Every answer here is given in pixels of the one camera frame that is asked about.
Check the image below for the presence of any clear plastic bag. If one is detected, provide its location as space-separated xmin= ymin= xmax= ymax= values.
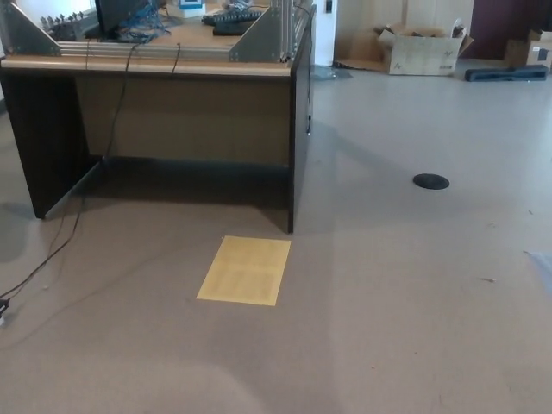
xmin=312 ymin=65 xmax=354 ymax=81

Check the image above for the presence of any long black keyboard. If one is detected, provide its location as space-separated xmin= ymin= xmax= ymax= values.
xmin=201 ymin=9 xmax=264 ymax=27

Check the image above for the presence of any short black keyboard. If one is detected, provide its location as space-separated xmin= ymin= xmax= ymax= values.
xmin=213 ymin=21 xmax=255 ymax=37

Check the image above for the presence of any yellow paper sheet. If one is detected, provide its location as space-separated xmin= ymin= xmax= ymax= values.
xmin=196 ymin=235 xmax=292 ymax=308

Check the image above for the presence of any black monitor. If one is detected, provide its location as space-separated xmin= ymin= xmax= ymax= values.
xmin=85 ymin=0 xmax=154 ymax=40

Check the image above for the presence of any flattened cardboard sheet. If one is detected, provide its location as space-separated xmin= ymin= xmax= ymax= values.
xmin=336 ymin=32 xmax=392 ymax=72

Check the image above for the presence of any black round floor cover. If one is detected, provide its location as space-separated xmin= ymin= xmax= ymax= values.
xmin=412 ymin=172 xmax=451 ymax=190

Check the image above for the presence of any aluminium profile frame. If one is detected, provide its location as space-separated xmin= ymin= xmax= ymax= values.
xmin=2 ymin=0 xmax=317 ymax=66

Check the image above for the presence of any wooden desk with dark sides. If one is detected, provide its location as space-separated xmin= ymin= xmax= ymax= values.
xmin=0 ymin=0 xmax=318 ymax=235

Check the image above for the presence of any small cardboard box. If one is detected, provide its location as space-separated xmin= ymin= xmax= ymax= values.
xmin=503 ymin=29 xmax=552 ymax=70

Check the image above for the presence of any blue cable tangle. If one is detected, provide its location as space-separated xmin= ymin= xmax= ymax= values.
xmin=118 ymin=0 xmax=173 ymax=44

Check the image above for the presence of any long black power cable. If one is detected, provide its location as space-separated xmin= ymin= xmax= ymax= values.
xmin=0 ymin=42 xmax=141 ymax=314

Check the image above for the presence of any large open cardboard box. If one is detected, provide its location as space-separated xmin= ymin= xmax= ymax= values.
xmin=373 ymin=17 xmax=474 ymax=77

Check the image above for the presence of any white box with blue print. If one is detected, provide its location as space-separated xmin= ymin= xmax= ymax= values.
xmin=177 ymin=0 xmax=208 ymax=19

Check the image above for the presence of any thin black hanging cable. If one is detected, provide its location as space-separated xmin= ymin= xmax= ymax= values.
xmin=304 ymin=0 xmax=315 ymax=135

